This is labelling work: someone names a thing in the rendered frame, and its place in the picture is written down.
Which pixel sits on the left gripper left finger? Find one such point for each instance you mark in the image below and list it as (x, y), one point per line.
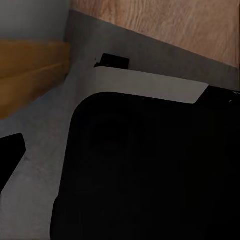
(12, 150)

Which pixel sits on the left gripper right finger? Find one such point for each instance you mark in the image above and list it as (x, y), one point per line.
(232, 149)

